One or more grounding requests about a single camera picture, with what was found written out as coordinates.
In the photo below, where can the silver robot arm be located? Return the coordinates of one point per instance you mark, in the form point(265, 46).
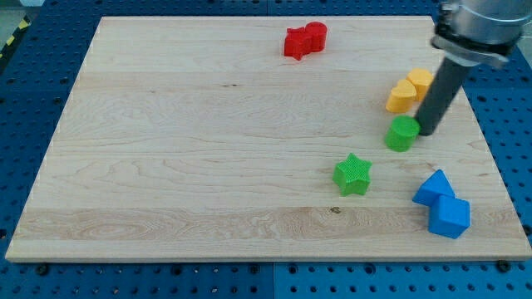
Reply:
point(473, 32)

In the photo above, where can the yellow heart block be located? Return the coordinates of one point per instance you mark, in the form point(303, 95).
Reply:
point(402, 97)

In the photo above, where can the light wooden board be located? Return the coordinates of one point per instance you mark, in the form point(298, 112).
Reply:
point(194, 139)

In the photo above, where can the green star block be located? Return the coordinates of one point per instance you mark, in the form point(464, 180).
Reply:
point(352, 175)

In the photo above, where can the red star block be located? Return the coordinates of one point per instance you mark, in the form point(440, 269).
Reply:
point(297, 43)

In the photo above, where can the red cylinder block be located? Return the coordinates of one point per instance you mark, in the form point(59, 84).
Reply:
point(318, 33)

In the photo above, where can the green cylinder block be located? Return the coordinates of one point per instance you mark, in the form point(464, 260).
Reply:
point(402, 133)

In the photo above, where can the yellow pentagon block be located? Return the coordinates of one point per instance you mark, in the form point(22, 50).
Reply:
point(421, 79)

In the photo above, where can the blue triangle block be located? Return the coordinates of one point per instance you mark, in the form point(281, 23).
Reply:
point(435, 186)

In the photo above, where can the blue cube block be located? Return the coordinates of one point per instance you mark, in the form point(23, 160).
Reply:
point(449, 216)

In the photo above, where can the dark grey pointer rod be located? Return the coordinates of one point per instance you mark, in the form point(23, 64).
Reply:
point(442, 91)

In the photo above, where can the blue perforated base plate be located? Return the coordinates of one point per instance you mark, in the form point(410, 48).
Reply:
point(40, 67)

